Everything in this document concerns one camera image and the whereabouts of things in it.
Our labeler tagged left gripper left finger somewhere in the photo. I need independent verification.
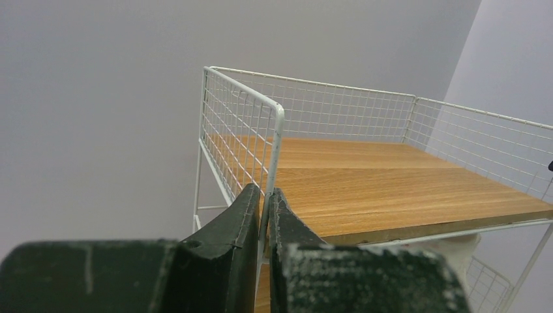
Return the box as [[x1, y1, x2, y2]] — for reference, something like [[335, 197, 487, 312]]
[[1, 184, 260, 312]]

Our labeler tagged white wire wooden shelf rack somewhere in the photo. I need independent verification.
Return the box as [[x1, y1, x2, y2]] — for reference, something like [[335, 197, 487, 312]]
[[198, 67, 552, 312]]

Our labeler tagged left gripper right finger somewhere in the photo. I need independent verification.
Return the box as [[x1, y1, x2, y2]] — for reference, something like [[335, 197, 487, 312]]
[[268, 188, 471, 312]]

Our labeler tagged white floral roll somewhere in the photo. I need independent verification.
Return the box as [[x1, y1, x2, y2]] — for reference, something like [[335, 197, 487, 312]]
[[412, 233, 481, 292]]

